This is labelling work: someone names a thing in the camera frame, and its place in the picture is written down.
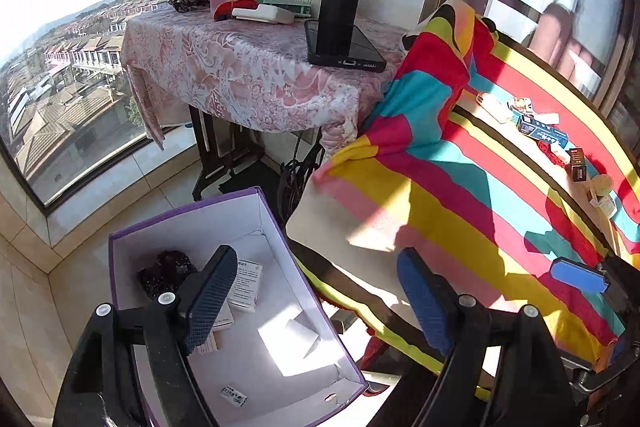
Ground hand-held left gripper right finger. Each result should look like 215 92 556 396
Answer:
370 248 581 427

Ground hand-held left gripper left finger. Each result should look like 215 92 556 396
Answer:
52 245 239 427

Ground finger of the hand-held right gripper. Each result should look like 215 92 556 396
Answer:
550 257 611 294

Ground purple storage box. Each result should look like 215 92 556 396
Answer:
108 187 369 427

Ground long medicine box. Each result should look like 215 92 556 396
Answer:
516 114 569 146

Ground white medicine box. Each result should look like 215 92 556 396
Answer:
227 257 264 314
211 302 236 333

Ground dark crumpled bag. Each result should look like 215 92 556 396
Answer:
137 250 198 303

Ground yellow lid bottle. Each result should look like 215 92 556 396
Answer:
589 174 618 220

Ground small white packet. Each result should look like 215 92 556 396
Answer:
220 384 248 408

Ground small brown box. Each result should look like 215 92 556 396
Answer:
569 148 587 182

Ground striped colourful cloth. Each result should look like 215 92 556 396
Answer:
285 0 640 403

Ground red white packet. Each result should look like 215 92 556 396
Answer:
537 139 572 168

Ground white packet on blanket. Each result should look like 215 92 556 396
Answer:
475 92 513 122

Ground pink floral tablecloth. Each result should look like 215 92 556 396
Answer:
121 9 408 168

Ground black phone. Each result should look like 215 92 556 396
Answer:
304 19 388 74

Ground white flat box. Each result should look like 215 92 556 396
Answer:
231 4 296 25

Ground red plastic item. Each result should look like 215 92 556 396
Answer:
212 0 258 22

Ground black iron table frame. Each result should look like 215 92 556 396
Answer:
189 104 326 228

